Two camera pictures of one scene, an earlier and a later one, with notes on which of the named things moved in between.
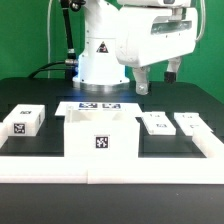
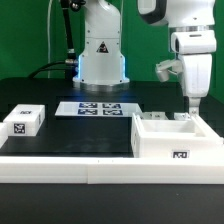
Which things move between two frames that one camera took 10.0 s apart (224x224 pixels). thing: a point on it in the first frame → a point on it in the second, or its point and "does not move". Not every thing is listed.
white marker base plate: (134, 107) does not move
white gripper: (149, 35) → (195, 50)
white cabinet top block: (25, 120) does not move
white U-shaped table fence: (118, 170) does not move
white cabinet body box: (100, 131) → (174, 138)
